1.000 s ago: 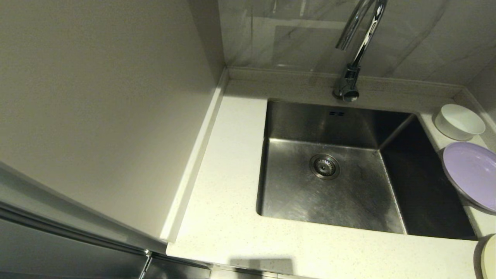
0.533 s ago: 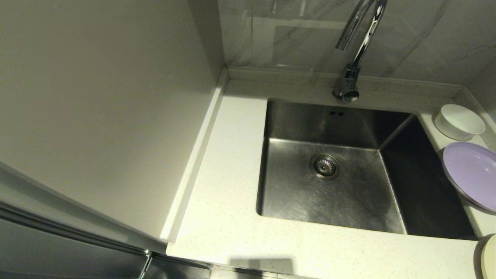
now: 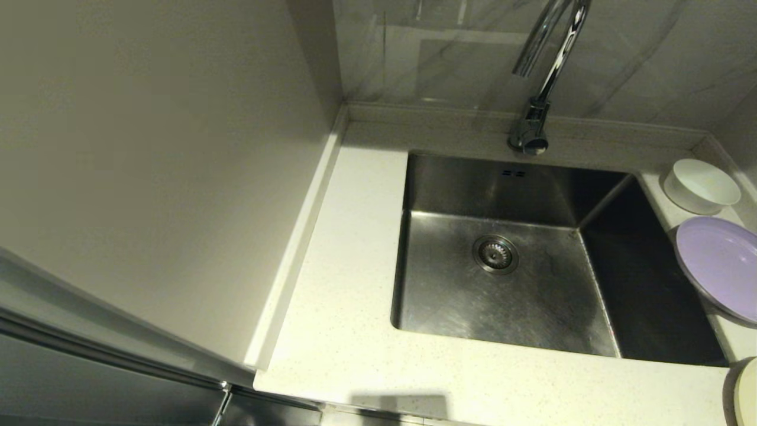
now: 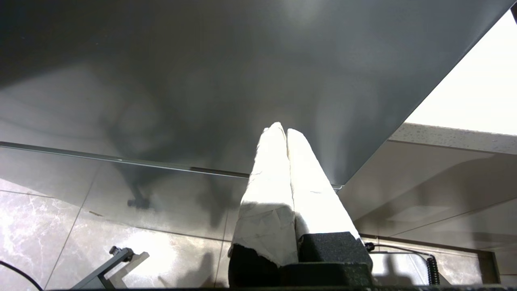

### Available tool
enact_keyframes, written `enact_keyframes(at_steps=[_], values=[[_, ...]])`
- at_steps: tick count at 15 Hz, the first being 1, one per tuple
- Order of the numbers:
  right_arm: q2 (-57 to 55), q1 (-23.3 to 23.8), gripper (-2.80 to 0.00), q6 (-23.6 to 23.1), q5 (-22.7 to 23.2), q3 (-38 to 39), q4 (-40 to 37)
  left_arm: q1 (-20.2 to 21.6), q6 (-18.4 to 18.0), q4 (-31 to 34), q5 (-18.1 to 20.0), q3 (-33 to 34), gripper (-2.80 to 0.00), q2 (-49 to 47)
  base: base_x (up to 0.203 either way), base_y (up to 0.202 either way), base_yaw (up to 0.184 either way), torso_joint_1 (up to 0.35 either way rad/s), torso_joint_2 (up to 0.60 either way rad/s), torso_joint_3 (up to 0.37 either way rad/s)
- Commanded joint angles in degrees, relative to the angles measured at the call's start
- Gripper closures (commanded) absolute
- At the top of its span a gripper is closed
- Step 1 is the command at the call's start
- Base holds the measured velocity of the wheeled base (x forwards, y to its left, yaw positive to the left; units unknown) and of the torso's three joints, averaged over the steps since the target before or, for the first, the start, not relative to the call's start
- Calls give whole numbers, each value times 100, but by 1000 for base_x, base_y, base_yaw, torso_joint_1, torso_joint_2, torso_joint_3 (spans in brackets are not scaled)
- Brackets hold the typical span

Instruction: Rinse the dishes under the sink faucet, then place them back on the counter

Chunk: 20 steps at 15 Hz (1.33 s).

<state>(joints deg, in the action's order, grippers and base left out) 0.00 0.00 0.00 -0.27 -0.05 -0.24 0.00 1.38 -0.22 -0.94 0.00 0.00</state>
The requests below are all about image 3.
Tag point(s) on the round metal drain strainer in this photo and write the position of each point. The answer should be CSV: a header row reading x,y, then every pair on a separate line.
x,y
495,253

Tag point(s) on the chrome gooseneck faucet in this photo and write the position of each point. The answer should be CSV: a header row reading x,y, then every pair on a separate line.
x,y
562,47

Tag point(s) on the beige tall cabinet panel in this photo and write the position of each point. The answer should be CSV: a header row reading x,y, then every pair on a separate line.
x,y
148,148

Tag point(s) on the stainless steel sink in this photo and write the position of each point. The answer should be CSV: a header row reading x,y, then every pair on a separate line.
x,y
461,296

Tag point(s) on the white bowl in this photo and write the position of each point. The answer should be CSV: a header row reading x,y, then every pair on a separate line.
x,y
701,184

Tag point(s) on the beige plate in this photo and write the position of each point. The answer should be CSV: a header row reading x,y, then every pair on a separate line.
x,y
746,393

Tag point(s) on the grey glossy cabinet door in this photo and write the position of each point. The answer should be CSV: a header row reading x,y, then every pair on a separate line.
x,y
89,390

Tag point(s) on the purple plate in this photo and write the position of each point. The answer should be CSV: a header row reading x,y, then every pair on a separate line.
x,y
721,266

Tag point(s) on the under-counter cabinet front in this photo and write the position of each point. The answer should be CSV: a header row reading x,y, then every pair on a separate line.
x,y
272,413

